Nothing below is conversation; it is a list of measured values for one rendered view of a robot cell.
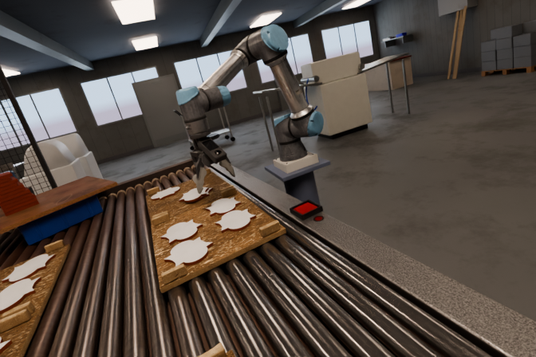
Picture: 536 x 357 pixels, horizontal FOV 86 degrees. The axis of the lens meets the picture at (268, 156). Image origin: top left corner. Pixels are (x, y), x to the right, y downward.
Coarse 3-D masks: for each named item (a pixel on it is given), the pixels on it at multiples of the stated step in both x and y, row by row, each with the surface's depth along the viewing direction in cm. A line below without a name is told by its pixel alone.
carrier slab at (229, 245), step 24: (192, 216) 104; (216, 216) 99; (264, 216) 90; (192, 240) 87; (216, 240) 83; (240, 240) 80; (264, 240) 78; (168, 264) 77; (216, 264) 73; (168, 288) 69
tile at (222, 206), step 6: (222, 198) 111; (228, 198) 109; (234, 198) 109; (216, 204) 107; (222, 204) 106; (228, 204) 104; (234, 204) 103; (210, 210) 104; (216, 210) 101; (222, 210) 100; (228, 210) 99
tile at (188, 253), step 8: (200, 240) 84; (176, 248) 83; (184, 248) 82; (192, 248) 80; (200, 248) 79; (176, 256) 78; (184, 256) 77; (192, 256) 76; (200, 256) 76; (176, 264) 75; (184, 264) 75; (192, 264) 74
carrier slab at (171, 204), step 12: (192, 180) 148; (204, 180) 143; (216, 180) 138; (180, 192) 134; (216, 192) 122; (156, 204) 126; (168, 204) 122; (180, 204) 119; (192, 204) 116; (204, 204) 113
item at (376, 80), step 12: (396, 60) 893; (408, 60) 917; (372, 72) 974; (384, 72) 923; (396, 72) 909; (408, 72) 925; (372, 84) 993; (384, 84) 941; (396, 84) 918; (408, 84) 934
